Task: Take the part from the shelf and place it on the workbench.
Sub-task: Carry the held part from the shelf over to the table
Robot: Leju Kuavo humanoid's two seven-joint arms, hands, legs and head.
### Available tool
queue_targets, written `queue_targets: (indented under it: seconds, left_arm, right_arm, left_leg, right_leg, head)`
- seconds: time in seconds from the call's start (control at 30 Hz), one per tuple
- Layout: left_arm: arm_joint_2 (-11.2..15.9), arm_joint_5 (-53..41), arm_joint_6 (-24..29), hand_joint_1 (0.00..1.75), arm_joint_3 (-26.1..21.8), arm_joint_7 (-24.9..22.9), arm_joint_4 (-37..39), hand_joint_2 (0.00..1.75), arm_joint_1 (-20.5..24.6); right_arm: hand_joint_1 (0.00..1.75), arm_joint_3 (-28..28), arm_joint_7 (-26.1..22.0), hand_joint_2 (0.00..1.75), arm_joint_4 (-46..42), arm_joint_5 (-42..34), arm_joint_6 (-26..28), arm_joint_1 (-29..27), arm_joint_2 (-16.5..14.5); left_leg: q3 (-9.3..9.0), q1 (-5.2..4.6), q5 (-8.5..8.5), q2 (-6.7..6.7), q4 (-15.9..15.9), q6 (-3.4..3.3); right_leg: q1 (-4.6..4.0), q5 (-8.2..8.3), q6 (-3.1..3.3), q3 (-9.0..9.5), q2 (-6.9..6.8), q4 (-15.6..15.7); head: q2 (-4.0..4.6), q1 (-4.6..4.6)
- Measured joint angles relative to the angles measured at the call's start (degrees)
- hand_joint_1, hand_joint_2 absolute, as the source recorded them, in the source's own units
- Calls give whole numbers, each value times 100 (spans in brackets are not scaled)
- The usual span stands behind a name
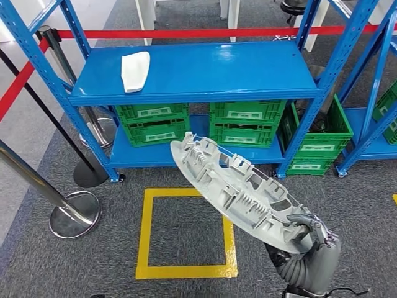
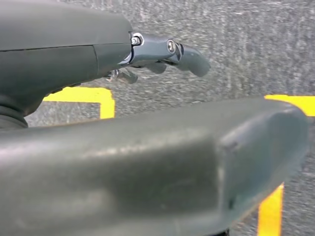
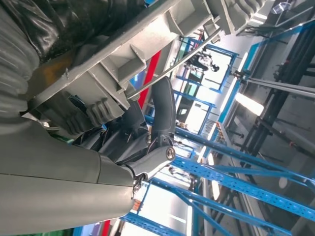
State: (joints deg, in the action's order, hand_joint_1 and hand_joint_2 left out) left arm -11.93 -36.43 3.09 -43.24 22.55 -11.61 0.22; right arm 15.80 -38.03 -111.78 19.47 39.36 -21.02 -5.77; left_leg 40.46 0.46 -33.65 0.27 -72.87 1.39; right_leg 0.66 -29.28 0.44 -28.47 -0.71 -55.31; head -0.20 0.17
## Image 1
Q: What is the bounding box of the grey plastic wheel hubcap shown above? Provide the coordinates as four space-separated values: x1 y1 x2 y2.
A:
170 131 314 255

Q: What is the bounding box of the red barrier belt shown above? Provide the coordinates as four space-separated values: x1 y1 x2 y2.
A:
0 38 50 122
57 24 397 40

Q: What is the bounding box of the black post stanchion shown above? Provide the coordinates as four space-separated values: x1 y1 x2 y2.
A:
0 48 109 189

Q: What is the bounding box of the black round stool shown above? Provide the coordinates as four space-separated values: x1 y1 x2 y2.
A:
274 0 308 42

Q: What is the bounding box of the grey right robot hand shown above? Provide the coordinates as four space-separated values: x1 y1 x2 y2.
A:
287 212 342 296

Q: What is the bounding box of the blue metal shelf rack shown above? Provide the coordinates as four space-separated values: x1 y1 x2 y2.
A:
328 0 397 178
0 0 380 184

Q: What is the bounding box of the white plastic cover part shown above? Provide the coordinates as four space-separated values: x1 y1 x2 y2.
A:
121 51 151 94

